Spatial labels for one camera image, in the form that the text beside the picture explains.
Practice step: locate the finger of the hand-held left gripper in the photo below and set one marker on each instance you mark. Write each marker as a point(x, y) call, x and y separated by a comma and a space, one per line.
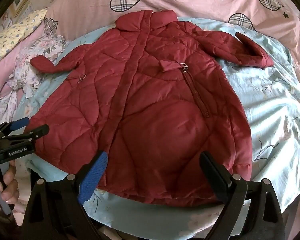
point(37, 130)
point(20, 123)

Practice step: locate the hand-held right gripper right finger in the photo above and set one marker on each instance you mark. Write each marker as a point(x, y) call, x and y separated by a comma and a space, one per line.
point(214, 172)

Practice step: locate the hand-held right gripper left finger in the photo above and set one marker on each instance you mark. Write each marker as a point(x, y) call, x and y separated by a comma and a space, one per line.
point(94, 176)

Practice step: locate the red quilted jacket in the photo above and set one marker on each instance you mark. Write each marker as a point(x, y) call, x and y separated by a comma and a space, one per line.
point(152, 110)

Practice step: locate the person's left hand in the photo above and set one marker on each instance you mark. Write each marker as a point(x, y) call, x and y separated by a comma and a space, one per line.
point(11, 182)

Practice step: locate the white floral ruffled cloth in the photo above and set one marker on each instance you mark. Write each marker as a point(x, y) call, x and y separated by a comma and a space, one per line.
point(40, 48)

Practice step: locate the light blue floral bedsheet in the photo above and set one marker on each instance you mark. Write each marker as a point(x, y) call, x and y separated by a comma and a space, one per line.
point(267, 105)

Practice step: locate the pale yellow floral pillow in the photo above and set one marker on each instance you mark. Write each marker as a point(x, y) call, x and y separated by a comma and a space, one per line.
point(12, 36)

